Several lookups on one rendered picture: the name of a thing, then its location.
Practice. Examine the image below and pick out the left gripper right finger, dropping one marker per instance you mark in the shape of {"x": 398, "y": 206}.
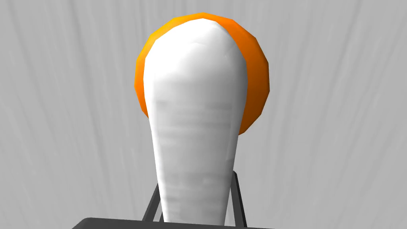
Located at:
{"x": 237, "y": 203}

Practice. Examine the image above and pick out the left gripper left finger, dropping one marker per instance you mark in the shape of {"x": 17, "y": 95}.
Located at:
{"x": 153, "y": 206}

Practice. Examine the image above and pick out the white and orange door knob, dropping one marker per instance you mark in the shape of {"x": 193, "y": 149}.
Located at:
{"x": 195, "y": 105}

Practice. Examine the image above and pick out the grey door leaf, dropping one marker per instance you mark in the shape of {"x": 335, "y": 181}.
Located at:
{"x": 47, "y": 95}

